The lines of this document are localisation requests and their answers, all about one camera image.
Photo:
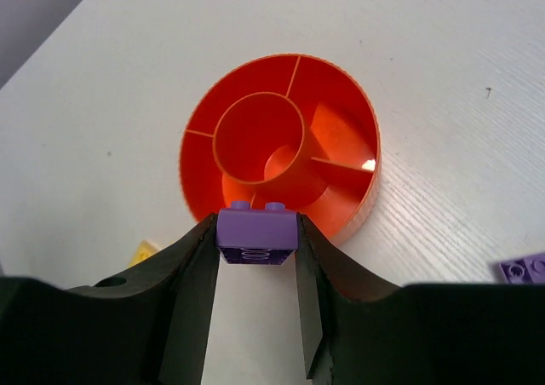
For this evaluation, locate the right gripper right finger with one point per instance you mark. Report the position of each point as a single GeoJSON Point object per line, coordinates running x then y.
{"type": "Point", "coordinates": [358, 328]}

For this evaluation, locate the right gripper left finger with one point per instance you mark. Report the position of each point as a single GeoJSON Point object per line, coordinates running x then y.
{"type": "Point", "coordinates": [148, 324]}

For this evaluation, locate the yellow lego brick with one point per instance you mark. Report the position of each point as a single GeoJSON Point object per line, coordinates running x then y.
{"type": "Point", "coordinates": [144, 250]}

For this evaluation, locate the purple lego brick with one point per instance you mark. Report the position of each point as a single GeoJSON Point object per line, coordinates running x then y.
{"type": "Point", "coordinates": [265, 236]}
{"type": "Point", "coordinates": [524, 270]}

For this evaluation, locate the orange divided round container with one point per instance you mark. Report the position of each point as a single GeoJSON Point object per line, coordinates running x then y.
{"type": "Point", "coordinates": [286, 128]}

